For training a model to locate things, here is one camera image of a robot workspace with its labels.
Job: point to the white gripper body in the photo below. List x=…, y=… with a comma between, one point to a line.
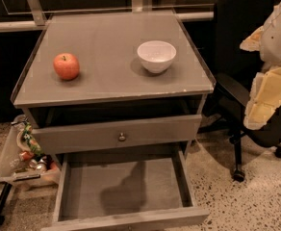
x=279, y=38

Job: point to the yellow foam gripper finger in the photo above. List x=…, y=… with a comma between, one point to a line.
x=265, y=99
x=252, y=42

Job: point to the red apple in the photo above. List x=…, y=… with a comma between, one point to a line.
x=66, y=66

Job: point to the grey drawer cabinet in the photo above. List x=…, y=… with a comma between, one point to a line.
x=112, y=84

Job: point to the round metal drawer knob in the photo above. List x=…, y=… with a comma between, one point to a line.
x=122, y=137

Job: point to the open grey middle drawer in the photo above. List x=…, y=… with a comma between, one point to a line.
x=141, y=190

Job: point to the closed grey top drawer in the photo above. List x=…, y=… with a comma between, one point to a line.
x=86, y=137

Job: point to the black office chair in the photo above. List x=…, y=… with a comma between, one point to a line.
x=234, y=69

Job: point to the white ceramic bowl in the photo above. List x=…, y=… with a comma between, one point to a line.
x=156, y=56

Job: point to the green snack packet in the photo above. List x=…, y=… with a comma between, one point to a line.
x=30, y=141

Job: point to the silver can in bin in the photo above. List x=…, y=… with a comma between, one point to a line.
x=41, y=167

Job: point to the clear plastic bin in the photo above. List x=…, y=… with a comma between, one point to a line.
x=17, y=162

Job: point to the metal wall rail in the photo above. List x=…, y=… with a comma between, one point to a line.
x=29, y=15

